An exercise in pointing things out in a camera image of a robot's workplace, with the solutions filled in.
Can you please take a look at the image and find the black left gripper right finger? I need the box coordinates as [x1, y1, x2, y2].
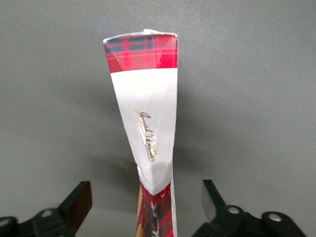
[194, 179, 265, 237]

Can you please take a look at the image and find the red tartan cookie box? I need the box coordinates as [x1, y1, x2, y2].
[102, 29, 179, 237]

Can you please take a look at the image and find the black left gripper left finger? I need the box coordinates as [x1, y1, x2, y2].
[34, 181, 93, 237]

